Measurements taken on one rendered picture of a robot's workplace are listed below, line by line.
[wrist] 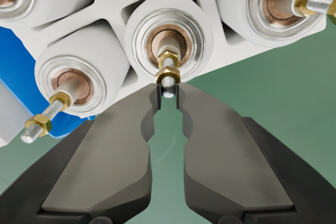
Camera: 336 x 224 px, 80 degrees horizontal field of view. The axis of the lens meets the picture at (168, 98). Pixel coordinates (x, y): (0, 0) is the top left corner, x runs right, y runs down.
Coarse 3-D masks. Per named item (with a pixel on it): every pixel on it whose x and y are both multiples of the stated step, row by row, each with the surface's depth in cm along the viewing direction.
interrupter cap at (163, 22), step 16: (144, 16) 19; (160, 16) 19; (176, 16) 19; (192, 16) 19; (144, 32) 20; (160, 32) 20; (176, 32) 20; (192, 32) 20; (144, 48) 21; (192, 48) 21; (144, 64) 22; (192, 64) 22
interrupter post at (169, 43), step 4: (160, 40) 20; (164, 40) 19; (168, 40) 19; (172, 40) 19; (176, 40) 20; (160, 44) 19; (164, 44) 18; (168, 44) 18; (172, 44) 18; (176, 44) 19; (160, 48) 18; (164, 48) 18; (168, 48) 18; (172, 48) 18; (176, 48) 18; (160, 52) 18; (176, 52) 18; (156, 56) 18
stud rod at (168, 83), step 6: (168, 60) 16; (162, 66) 16; (168, 78) 13; (162, 84) 13; (168, 84) 12; (174, 84) 13; (162, 90) 13; (168, 90) 13; (174, 90) 13; (168, 96) 13
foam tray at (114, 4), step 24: (96, 0) 25; (120, 0) 25; (144, 0) 35; (192, 0) 35; (48, 24) 30; (72, 24) 27; (120, 24) 27; (216, 24) 26; (216, 48) 28; (240, 48) 28; (264, 48) 28; (120, 96) 32
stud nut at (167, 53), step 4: (164, 52) 17; (168, 52) 17; (172, 52) 17; (160, 56) 17; (164, 56) 17; (168, 56) 17; (172, 56) 17; (176, 56) 17; (160, 60) 17; (176, 60) 17; (160, 64) 17; (176, 64) 17; (160, 68) 17; (176, 68) 17
